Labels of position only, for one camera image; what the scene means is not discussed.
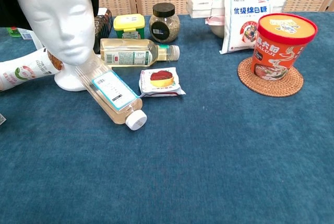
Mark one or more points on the black cap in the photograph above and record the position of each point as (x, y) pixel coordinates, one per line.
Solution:
(7, 2)

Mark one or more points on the blue white bottle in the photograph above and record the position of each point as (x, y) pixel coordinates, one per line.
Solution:
(114, 93)

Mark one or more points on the white foam mannequin head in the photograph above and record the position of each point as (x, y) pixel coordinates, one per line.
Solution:
(60, 23)

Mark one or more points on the white yellow-capped bottle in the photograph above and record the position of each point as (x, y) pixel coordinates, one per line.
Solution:
(23, 71)

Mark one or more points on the white pastry snack packet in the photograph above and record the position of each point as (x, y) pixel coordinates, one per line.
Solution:
(161, 80)

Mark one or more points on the clear pale liquid bottle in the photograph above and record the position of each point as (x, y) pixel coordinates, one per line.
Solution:
(130, 53)

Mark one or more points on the blue tablecloth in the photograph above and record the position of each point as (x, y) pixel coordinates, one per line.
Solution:
(182, 156)

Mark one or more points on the glass jar black lid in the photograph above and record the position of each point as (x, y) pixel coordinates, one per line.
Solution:
(164, 25)

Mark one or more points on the yellow lidded container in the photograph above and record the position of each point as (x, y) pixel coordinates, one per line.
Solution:
(129, 25)

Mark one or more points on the pink white bowl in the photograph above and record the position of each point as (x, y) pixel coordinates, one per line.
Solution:
(214, 24)

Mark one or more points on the dark drink bottle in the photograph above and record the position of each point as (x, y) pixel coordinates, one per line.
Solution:
(103, 29)

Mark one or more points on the white tissue pack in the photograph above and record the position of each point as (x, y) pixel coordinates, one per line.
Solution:
(201, 3)

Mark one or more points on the woven rattan coaster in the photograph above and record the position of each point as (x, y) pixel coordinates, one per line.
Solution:
(271, 87)

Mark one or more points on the white sugar bag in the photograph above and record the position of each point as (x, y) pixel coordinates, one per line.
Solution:
(242, 25)

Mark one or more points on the orange instant noodle cup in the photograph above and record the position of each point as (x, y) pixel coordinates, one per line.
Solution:
(281, 49)

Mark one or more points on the small white milk carton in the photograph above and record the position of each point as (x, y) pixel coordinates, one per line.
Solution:
(36, 40)

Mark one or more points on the small white purple box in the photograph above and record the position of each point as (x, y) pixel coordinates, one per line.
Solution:
(2, 119)

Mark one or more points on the green Pringles can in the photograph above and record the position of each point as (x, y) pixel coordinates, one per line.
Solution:
(14, 32)

